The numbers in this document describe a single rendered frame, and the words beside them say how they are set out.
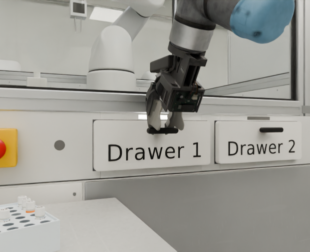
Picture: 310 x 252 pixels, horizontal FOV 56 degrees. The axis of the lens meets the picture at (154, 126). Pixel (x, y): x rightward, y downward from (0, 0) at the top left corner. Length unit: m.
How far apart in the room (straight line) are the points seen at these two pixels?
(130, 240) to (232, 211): 0.46
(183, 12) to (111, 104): 0.26
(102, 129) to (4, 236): 0.33
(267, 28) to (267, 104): 0.47
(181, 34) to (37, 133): 0.34
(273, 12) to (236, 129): 0.42
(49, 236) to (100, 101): 0.35
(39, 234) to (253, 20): 0.38
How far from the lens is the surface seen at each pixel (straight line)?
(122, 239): 0.43
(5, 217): 0.43
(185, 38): 0.53
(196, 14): 0.52
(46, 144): 0.64
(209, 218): 0.80
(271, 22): 0.44
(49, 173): 0.65
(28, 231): 0.39
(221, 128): 0.76
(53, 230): 0.40
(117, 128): 0.64
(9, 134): 0.60
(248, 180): 0.85
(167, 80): 0.56
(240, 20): 0.44
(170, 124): 0.66
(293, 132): 0.93
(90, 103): 0.65
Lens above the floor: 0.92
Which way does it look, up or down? level
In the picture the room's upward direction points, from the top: straight up
